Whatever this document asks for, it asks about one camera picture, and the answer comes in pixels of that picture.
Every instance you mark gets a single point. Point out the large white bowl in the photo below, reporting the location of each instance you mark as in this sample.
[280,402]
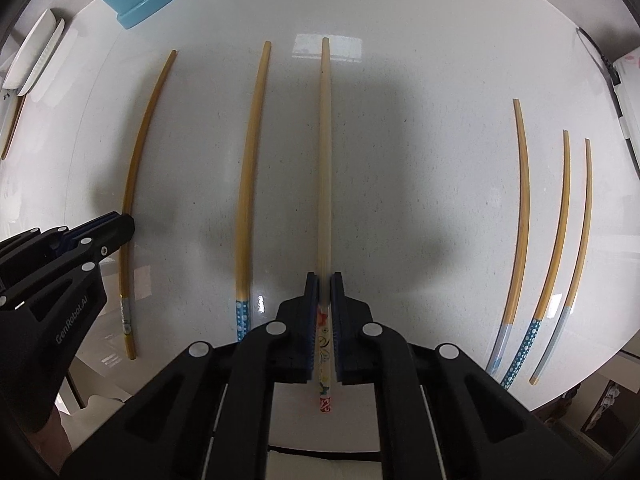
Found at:
[30,47]

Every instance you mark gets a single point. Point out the white ribbed plate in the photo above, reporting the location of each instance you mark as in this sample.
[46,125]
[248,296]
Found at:
[47,60]

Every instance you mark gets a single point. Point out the red patterned end chopstick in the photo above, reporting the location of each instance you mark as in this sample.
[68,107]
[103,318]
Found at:
[325,160]

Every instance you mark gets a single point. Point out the white rice cooker pink flowers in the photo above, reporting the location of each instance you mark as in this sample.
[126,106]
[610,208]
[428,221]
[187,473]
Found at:
[630,80]

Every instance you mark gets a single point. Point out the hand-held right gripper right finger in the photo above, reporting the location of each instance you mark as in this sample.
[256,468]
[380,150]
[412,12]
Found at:
[337,330]

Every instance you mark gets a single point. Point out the yellow chopstick white patterned band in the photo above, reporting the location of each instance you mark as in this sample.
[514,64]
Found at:
[126,315]

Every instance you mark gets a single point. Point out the blue dotted end chopstick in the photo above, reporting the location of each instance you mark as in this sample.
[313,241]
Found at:
[525,347]
[243,260]

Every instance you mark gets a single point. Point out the grey end chopstick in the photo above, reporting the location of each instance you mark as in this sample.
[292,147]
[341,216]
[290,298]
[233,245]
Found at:
[523,210]
[550,347]

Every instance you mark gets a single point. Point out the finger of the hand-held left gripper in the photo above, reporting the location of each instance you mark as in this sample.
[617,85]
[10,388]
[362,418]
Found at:
[45,242]
[112,237]

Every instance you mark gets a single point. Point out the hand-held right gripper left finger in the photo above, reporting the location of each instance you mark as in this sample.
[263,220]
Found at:
[311,330]

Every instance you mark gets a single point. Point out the person's left forearm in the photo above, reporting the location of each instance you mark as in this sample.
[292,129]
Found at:
[55,450]

